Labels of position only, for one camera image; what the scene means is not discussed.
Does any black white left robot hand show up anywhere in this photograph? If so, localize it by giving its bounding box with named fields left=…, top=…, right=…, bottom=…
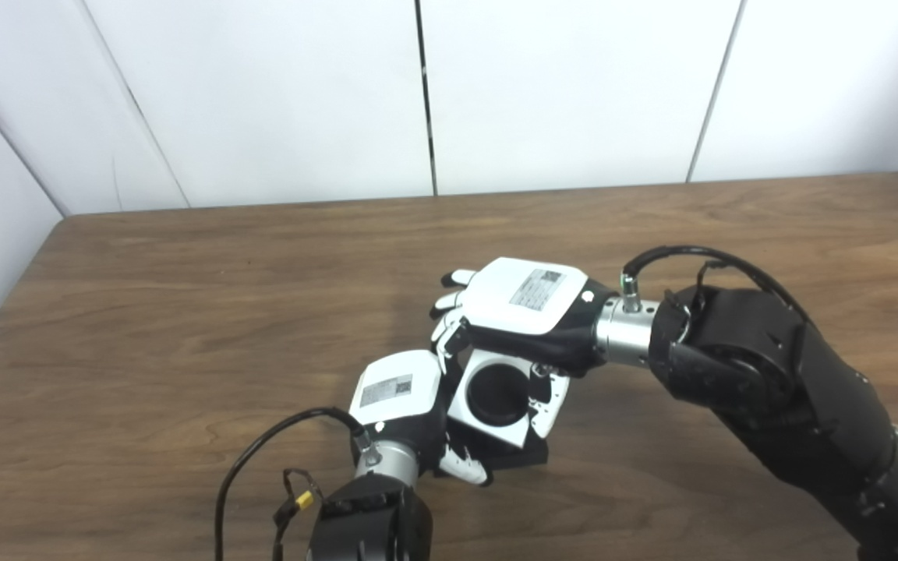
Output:
left=348, top=350, right=493, bottom=488

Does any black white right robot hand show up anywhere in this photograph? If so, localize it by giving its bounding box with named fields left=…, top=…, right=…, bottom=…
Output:
left=430, top=257, right=660, bottom=441

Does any white square piece with hole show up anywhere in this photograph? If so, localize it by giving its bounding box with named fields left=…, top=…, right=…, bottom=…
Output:
left=447, top=348, right=571, bottom=450

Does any black peg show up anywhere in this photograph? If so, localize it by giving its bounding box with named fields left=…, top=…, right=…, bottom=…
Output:
left=449, top=364, right=550, bottom=474

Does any thick black left wrist cable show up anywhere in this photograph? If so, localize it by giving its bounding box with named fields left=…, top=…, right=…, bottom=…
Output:
left=214, top=406, right=377, bottom=561

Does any thick black wrist cable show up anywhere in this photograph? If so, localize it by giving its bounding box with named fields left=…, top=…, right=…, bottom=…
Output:
left=621, top=245, right=813, bottom=325
left=214, top=406, right=377, bottom=561

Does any thin cable with yellow connector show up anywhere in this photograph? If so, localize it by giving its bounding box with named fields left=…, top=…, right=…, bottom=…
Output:
left=271, top=467, right=323, bottom=561

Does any thick black right wrist cable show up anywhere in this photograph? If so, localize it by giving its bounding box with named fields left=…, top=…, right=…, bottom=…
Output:
left=621, top=245, right=813, bottom=325

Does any thin black cable loop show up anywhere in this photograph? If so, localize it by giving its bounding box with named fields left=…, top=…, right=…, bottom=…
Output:
left=671, top=260, right=732, bottom=330

